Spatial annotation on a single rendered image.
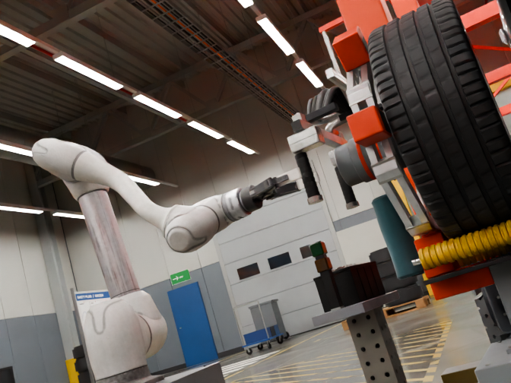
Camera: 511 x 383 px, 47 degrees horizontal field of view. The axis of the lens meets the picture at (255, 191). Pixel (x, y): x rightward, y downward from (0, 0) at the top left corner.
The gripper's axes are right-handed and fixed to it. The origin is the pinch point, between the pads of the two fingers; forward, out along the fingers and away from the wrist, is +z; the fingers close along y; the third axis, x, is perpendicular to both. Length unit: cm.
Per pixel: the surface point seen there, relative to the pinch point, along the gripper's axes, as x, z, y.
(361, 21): 64, 19, -65
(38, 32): 522, -553, -536
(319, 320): -39.4, -15.8, -15.8
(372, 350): -54, -9, -35
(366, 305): -39.2, -1.3, -19.2
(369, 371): -60, -13, -35
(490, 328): -60, 22, -75
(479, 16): 246, 67, -615
